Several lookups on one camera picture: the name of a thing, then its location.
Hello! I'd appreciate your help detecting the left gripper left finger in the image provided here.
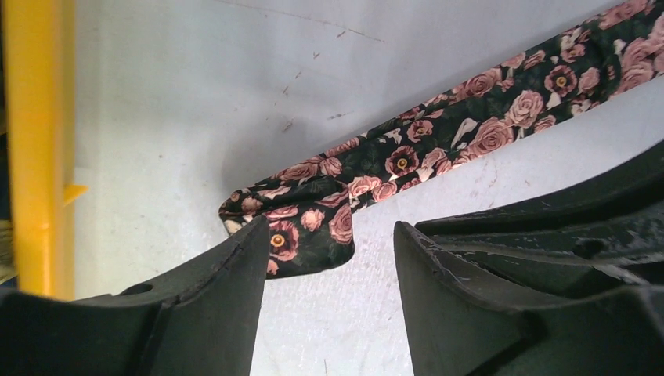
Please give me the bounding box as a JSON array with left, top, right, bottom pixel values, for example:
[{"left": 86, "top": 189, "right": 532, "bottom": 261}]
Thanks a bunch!
[{"left": 1, "top": 219, "right": 269, "bottom": 375}]

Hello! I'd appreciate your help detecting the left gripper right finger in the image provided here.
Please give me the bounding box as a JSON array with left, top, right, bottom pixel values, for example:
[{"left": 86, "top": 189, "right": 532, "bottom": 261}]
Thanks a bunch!
[{"left": 394, "top": 222, "right": 663, "bottom": 375}]

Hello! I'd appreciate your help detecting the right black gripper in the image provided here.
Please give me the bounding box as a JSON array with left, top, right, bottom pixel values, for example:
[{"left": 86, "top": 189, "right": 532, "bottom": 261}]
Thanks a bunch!
[{"left": 417, "top": 144, "right": 663, "bottom": 298}]

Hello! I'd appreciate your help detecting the pink rose floral tie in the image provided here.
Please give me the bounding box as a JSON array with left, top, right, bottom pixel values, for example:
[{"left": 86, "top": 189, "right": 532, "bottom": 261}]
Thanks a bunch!
[{"left": 218, "top": 0, "right": 663, "bottom": 278}]

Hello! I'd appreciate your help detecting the yellow plastic bin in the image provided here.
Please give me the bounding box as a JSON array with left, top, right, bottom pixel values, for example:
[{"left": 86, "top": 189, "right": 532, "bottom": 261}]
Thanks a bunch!
[{"left": 1, "top": 1, "right": 86, "bottom": 300}]

